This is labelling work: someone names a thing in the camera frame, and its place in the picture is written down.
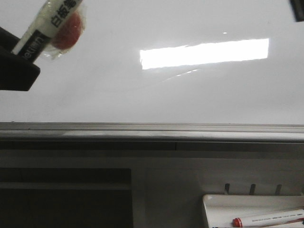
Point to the white metal marker tray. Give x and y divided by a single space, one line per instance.
219 210

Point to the red capped whiteboard marker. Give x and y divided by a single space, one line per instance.
268 219

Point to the black white whiteboard marker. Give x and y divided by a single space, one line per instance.
49 20

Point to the dark object top right corner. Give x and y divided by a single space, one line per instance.
298 9

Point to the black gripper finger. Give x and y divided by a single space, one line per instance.
16 74

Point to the white whiteboard with grey frame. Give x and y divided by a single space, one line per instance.
170 69

